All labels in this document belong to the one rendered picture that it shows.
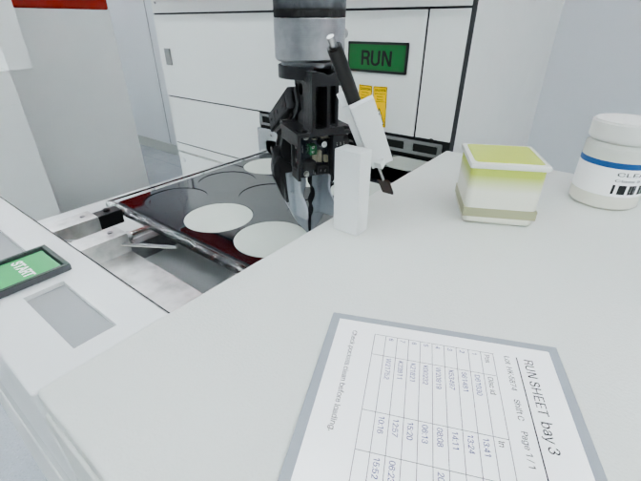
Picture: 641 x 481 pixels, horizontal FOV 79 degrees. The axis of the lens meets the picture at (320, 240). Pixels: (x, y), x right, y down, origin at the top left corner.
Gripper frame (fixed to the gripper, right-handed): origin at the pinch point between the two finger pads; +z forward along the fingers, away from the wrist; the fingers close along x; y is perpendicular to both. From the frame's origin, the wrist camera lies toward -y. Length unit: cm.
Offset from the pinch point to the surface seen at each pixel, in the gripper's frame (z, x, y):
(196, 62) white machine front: -15, -5, -64
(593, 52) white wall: -13, 158, -78
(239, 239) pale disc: 1.3, -9.4, -0.5
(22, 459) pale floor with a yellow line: 91, -74, -53
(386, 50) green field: -19.9, 21.1, -17.2
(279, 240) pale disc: 1.3, -4.6, 2.0
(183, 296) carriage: 3.3, -17.6, 6.8
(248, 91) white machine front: -10.2, 3.9, -47.8
